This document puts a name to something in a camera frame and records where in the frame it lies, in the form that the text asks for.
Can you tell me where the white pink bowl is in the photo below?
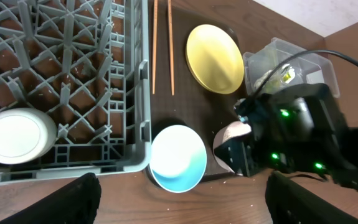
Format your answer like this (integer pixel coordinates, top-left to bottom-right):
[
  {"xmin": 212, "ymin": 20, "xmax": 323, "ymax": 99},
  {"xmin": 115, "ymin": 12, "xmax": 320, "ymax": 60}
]
[{"xmin": 212, "ymin": 121, "xmax": 252, "ymax": 153}]

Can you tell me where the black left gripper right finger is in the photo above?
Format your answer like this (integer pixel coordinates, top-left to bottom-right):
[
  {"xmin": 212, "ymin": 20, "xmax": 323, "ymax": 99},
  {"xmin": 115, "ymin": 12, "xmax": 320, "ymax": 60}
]
[{"xmin": 265, "ymin": 172, "xmax": 358, "ymax": 224}]

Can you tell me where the clear plastic bin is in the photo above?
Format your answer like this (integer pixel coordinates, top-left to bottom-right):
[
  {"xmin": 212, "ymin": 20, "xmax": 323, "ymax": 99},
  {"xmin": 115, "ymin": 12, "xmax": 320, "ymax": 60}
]
[{"xmin": 243, "ymin": 37, "xmax": 340, "ymax": 98}]

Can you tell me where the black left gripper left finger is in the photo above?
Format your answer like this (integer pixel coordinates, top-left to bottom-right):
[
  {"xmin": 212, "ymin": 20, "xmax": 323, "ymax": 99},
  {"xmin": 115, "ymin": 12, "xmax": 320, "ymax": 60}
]
[{"xmin": 0, "ymin": 173, "xmax": 101, "ymax": 224}]

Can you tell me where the green orange snack wrapper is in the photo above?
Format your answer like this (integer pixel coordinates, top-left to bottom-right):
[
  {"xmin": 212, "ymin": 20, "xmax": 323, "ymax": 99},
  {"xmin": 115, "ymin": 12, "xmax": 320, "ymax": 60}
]
[{"xmin": 272, "ymin": 63, "xmax": 296, "ymax": 85}]

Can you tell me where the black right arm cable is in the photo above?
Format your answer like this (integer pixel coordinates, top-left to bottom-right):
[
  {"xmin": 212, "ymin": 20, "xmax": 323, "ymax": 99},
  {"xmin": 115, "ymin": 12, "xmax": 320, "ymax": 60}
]
[{"xmin": 250, "ymin": 49, "xmax": 358, "ymax": 103}]

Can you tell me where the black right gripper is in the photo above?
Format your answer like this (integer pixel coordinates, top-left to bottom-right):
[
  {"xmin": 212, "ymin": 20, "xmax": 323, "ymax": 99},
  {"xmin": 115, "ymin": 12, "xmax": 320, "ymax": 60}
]
[{"xmin": 214, "ymin": 83, "xmax": 357, "ymax": 177}]

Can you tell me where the grey plastic dish rack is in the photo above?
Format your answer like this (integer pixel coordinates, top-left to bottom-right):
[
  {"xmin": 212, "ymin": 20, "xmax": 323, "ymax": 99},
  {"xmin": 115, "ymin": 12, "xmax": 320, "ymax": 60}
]
[{"xmin": 0, "ymin": 0, "xmax": 151, "ymax": 185}]

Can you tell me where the light blue bowl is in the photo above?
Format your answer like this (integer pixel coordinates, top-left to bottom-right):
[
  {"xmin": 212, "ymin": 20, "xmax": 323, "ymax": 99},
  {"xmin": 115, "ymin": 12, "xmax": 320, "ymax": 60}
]
[{"xmin": 149, "ymin": 124, "xmax": 207, "ymax": 194}]

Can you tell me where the dark brown serving tray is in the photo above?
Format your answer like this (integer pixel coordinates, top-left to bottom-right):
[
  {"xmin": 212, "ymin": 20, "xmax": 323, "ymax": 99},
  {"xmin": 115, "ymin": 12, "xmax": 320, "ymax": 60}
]
[{"xmin": 148, "ymin": 1, "xmax": 245, "ymax": 182}]

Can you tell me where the white napkin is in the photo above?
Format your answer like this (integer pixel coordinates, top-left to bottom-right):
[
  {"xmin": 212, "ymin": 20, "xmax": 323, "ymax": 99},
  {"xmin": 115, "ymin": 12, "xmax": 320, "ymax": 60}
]
[{"xmin": 253, "ymin": 72, "xmax": 280, "ymax": 93}]

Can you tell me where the yellow plate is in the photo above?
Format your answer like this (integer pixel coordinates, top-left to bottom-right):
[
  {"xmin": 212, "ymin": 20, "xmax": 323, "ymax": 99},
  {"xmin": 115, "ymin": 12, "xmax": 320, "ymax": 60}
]
[{"xmin": 186, "ymin": 24, "xmax": 244, "ymax": 95}]

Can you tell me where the right wooden chopstick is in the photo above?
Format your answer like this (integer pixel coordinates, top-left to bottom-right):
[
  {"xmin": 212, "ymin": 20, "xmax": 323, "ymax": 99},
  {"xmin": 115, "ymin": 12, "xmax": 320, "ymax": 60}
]
[{"xmin": 167, "ymin": 0, "xmax": 174, "ymax": 96}]

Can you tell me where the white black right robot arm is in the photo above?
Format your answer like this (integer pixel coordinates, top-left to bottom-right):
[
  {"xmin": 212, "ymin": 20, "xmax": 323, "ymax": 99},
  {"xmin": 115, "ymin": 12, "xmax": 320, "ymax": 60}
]
[{"xmin": 214, "ymin": 83, "xmax": 358, "ymax": 191}]

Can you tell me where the white cup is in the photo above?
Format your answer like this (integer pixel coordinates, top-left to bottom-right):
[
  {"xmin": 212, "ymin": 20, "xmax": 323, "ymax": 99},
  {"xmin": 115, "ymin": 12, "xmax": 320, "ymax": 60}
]
[{"xmin": 0, "ymin": 108, "xmax": 57, "ymax": 164}]

